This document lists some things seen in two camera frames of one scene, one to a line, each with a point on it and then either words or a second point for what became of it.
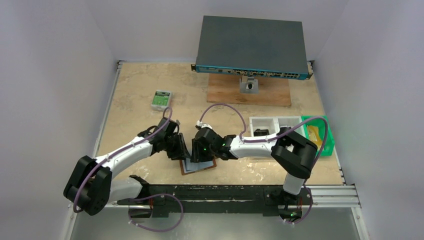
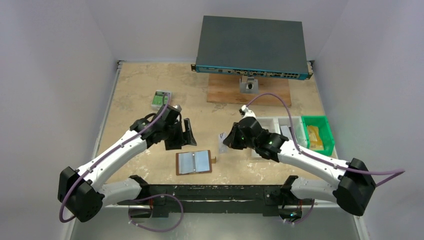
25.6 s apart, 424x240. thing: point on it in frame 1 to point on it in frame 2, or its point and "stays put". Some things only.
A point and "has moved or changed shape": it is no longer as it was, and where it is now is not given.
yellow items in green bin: x=313 y=135 stays put
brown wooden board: x=272 y=92 stays put
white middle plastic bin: x=292 y=121 stays put
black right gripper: x=200 y=148 to x=234 y=139
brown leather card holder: x=187 y=167 has moved or changed shape
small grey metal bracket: x=248 y=85 stays put
